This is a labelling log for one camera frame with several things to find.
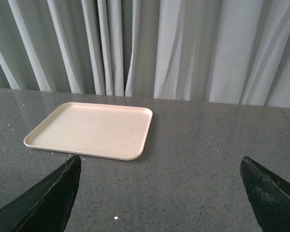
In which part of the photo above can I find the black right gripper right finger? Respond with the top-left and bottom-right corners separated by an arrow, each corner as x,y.
240,156 -> 290,232

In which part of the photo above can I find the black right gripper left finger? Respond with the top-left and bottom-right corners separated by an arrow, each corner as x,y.
0,155 -> 81,232

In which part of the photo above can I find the cream rectangular tray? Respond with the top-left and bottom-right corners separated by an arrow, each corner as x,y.
24,102 -> 153,160

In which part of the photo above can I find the grey pleated curtain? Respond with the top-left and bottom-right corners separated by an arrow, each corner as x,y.
0,0 -> 290,108

